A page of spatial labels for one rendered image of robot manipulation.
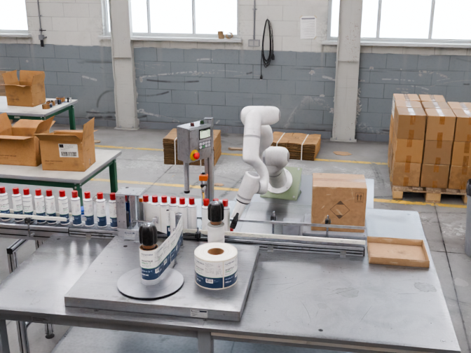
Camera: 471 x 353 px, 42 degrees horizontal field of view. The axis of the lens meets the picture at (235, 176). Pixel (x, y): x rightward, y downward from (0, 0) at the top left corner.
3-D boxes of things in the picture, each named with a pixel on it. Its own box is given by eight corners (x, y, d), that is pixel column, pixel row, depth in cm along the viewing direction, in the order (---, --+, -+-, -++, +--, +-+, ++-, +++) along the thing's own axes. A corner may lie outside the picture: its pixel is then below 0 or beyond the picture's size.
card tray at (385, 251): (369, 263, 317) (369, 256, 315) (366, 242, 341) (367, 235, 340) (429, 267, 312) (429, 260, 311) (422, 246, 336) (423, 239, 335)
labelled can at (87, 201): (83, 227, 349) (80, 192, 343) (87, 223, 354) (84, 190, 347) (92, 227, 348) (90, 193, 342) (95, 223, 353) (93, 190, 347)
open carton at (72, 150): (33, 174, 470) (28, 127, 458) (59, 155, 518) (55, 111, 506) (82, 176, 465) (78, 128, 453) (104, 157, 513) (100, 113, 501)
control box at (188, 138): (177, 160, 334) (176, 125, 328) (200, 153, 346) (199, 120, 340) (189, 163, 328) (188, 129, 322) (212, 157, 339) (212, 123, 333)
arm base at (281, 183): (263, 194, 409) (258, 183, 393) (264, 169, 417) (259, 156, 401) (292, 192, 405) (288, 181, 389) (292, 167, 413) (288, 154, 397)
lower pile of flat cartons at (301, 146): (263, 157, 778) (264, 141, 771) (272, 146, 828) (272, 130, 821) (315, 161, 762) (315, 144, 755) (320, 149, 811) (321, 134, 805)
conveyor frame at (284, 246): (68, 236, 349) (67, 228, 348) (76, 228, 360) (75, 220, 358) (364, 256, 324) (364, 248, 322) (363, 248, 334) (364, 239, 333)
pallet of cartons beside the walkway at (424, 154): (476, 205, 621) (487, 118, 592) (390, 199, 635) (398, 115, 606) (458, 169, 732) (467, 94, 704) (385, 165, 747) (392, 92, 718)
